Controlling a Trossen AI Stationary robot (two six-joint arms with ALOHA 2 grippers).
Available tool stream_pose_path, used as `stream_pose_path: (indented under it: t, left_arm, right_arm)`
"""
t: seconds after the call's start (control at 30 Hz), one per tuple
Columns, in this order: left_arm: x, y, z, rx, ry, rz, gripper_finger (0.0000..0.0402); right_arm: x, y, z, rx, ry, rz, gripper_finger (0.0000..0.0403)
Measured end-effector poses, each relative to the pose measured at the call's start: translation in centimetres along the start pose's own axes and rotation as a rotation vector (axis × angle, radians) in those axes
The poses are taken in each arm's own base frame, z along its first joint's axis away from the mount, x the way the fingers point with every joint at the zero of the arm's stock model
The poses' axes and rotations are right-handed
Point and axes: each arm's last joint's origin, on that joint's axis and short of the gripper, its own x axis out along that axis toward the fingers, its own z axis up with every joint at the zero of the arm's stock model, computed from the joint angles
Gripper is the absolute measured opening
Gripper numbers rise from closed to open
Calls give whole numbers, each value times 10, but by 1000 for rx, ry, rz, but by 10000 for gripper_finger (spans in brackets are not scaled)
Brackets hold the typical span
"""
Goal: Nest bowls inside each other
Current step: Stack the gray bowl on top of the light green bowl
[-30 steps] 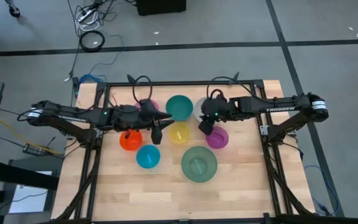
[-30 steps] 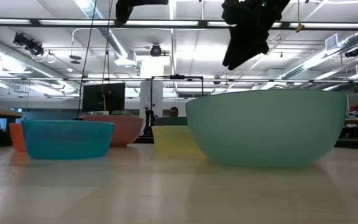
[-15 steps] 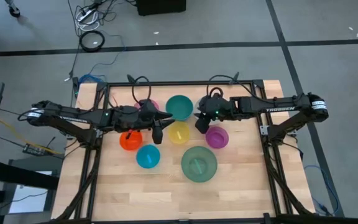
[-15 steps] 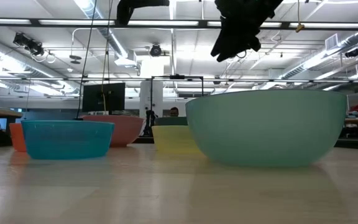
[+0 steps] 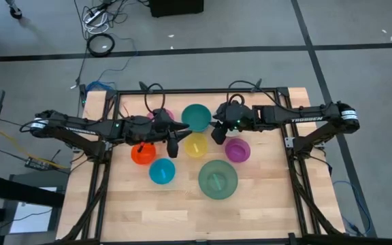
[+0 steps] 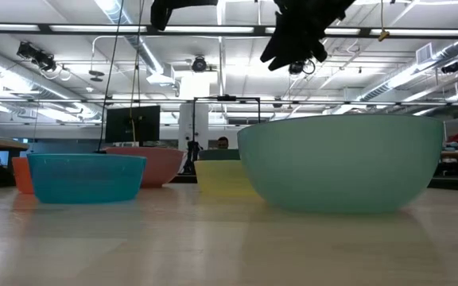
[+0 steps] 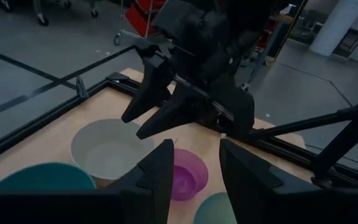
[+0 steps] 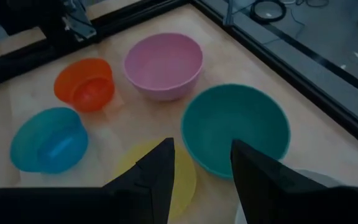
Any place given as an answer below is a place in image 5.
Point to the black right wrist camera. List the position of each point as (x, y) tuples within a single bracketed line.
[(219, 133)]

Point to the orange plastic bowl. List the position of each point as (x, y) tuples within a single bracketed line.
[(145, 157)]

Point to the white power strip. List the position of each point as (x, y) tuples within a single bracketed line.
[(93, 17)]

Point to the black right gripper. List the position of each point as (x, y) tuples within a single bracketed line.
[(237, 115)]

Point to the blue plastic bowl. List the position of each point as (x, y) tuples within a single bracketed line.
[(162, 171)]

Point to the black box on floor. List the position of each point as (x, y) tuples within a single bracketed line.
[(175, 7)]

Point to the silver metal bracket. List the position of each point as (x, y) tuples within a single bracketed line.
[(289, 142)]

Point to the purple plastic bowl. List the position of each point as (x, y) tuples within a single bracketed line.
[(237, 151)]

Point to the black power adapter green light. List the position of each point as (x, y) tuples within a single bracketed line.
[(83, 93)]

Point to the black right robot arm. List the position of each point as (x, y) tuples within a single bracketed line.
[(305, 115)]

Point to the large green plastic bowl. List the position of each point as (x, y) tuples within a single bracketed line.
[(218, 180)]

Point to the yellow plastic bowl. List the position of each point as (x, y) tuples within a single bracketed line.
[(196, 146)]

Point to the small black electronics box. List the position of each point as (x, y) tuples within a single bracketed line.
[(36, 164)]

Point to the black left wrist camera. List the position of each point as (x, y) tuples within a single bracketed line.
[(173, 148)]

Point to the black aluminium table frame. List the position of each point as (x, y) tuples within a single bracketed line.
[(196, 91)]

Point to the teal plastic bowl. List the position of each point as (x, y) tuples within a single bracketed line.
[(196, 115)]

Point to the black side table beam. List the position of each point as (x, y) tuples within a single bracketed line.
[(19, 192)]

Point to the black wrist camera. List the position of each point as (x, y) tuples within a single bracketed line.
[(219, 133), (173, 148)]

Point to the black chair caster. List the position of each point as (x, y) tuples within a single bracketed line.
[(15, 13)]

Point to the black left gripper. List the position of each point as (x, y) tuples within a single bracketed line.
[(151, 129)]

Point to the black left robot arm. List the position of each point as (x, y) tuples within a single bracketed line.
[(80, 124)]

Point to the pink plastic bowl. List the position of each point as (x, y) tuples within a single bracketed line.
[(169, 113)]

